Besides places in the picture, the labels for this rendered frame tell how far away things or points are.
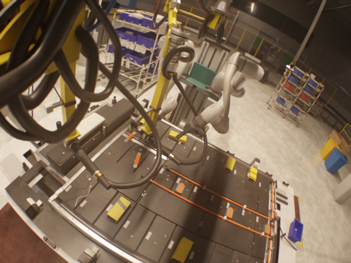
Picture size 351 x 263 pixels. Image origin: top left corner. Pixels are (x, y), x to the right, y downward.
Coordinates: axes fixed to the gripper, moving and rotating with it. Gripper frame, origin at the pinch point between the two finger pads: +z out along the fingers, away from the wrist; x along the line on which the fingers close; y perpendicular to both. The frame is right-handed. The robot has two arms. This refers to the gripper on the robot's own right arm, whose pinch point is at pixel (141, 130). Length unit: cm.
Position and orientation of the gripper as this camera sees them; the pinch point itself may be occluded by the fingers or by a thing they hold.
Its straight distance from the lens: 139.5
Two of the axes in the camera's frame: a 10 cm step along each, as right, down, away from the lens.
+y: 7.5, 5.9, -3.2
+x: 0.3, 4.5, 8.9
